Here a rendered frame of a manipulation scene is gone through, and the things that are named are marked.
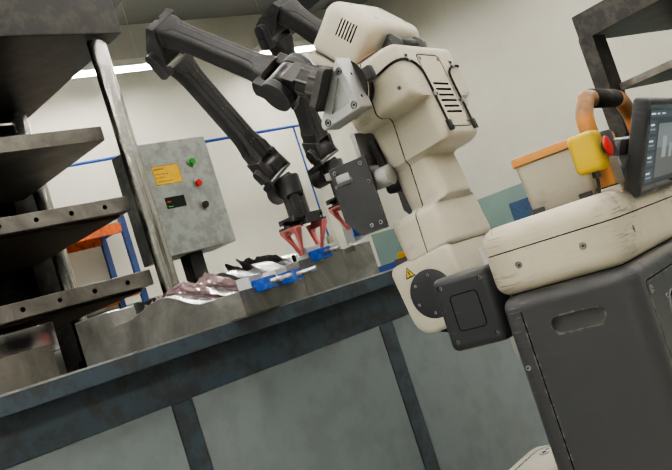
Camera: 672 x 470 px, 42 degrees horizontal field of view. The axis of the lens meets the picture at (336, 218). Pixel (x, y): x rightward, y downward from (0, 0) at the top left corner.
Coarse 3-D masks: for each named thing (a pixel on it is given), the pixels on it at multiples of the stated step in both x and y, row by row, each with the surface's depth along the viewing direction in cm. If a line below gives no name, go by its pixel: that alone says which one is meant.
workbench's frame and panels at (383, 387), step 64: (256, 320) 192; (320, 320) 210; (384, 320) 224; (64, 384) 160; (128, 384) 173; (192, 384) 183; (256, 384) 193; (320, 384) 205; (384, 384) 218; (448, 384) 233; (512, 384) 250; (0, 448) 154; (64, 448) 162; (128, 448) 170; (192, 448) 179; (256, 448) 189; (320, 448) 200; (384, 448) 212; (448, 448) 226; (512, 448) 243
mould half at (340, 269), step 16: (288, 256) 250; (336, 256) 222; (352, 256) 225; (368, 256) 229; (224, 272) 236; (240, 272) 235; (320, 272) 217; (336, 272) 220; (352, 272) 224; (368, 272) 227; (320, 288) 215
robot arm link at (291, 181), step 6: (288, 174) 219; (294, 174) 218; (282, 180) 218; (288, 180) 218; (294, 180) 218; (282, 186) 218; (288, 186) 218; (294, 186) 218; (300, 186) 219; (282, 192) 219; (288, 192) 218; (294, 192) 217; (300, 192) 221
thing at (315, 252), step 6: (312, 246) 218; (318, 246) 220; (336, 246) 211; (306, 252) 217; (312, 252) 216; (318, 252) 214; (324, 252) 215; (330, 252) 214; (300, 258) 219; (312, 258) 216; (318, 258) 214; (324, 258) 215
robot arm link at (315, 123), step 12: (264, 36) 228; (276, 36) 235; (288, 36) 233; (264, 48) 231; (276, 48) 232; (288, 48) 233; (300, 108) 241; (300, 120) 244; (312, 120) 242; (300, 132) 246; (312, 132) 243; (324, 132) 246; (312, 144) 245; (324, 144) 247; (324, 156) 248
